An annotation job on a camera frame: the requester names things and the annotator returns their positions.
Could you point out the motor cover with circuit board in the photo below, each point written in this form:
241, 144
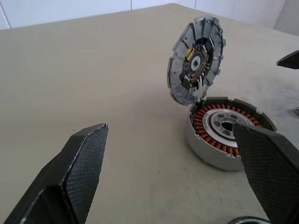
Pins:
180, 49

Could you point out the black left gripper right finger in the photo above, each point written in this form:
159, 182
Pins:
268, 168

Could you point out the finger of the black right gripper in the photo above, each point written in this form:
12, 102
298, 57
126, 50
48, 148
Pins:
290, 61

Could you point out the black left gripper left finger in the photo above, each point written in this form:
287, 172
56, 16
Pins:
77, 182

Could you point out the grey motor stator housing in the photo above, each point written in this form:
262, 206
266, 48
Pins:
205, 151

